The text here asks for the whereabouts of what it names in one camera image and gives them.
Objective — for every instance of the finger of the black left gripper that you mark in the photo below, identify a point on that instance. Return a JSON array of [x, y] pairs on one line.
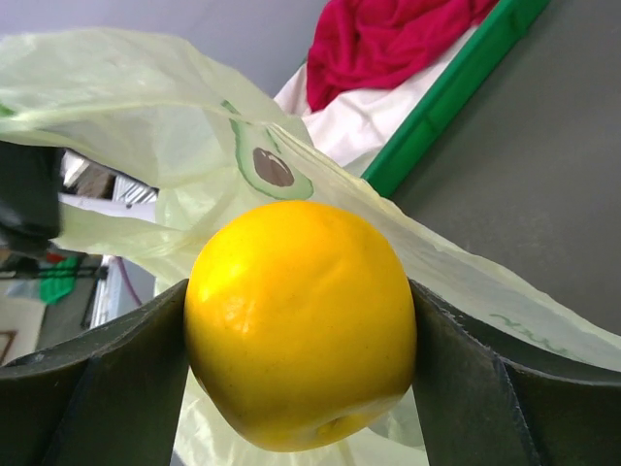
[[30, 206]]

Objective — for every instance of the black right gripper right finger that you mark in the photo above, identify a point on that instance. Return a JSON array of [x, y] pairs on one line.
[[486, 398]]

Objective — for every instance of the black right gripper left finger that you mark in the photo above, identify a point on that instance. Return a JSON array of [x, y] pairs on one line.
[[110, 396]]

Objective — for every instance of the light green plastic bag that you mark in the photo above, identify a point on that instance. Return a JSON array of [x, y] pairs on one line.
[[163, 147]]

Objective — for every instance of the yellow orange fruit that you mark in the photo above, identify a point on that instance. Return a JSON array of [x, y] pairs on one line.
[[300, 325]]

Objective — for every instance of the white cloth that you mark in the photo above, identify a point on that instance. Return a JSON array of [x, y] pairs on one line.
[[357, 124]]

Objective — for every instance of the green plastic tray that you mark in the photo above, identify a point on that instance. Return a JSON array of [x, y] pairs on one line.
[[505, 26]]

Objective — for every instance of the red cloth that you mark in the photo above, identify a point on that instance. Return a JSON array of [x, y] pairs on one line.
[[379, 44]]

